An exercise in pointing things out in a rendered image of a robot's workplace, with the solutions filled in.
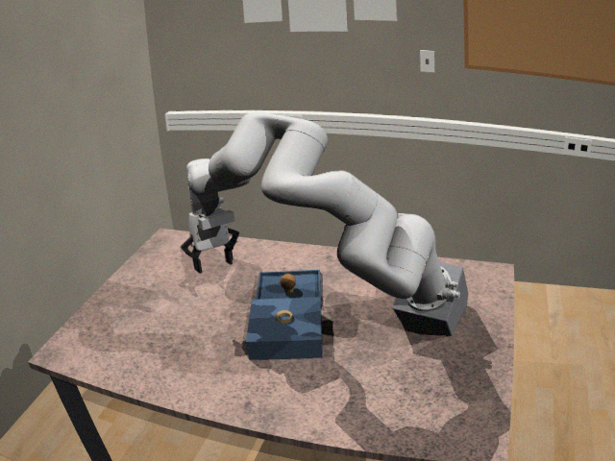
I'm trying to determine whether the brown ball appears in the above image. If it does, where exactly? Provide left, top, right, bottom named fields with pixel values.
left=281, top=274, right=296, bottom=290

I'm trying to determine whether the blue square box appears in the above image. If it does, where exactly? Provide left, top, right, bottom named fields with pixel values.
left=246, top=297, right=322, bottom=360

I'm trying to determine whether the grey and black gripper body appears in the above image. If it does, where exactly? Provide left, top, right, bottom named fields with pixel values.
left=189, top=212, right=230, bottom=251

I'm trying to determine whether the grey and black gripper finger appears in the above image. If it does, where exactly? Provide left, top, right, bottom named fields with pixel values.
left=181, top=235, right=202, bottom=274
left=224, top=228, right=239, bottom=265

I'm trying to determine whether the blue square tray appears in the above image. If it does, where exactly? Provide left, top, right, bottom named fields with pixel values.
left=256, top=270, right=321, bottom=300

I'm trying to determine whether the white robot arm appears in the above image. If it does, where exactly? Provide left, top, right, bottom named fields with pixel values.
left=186, top=112, right=460, bottom=311

